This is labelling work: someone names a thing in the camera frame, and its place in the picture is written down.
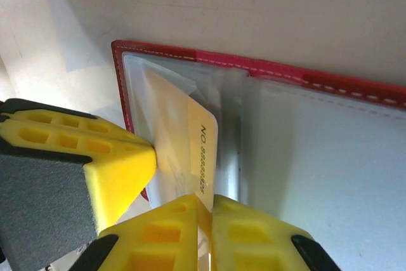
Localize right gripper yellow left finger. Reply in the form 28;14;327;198
71;194;199;271

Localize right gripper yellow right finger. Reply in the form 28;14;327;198
210;194;343;271

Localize gold credit card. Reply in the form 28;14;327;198
144;69;220;271

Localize red leather card holder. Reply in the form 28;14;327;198
110;39;406;271

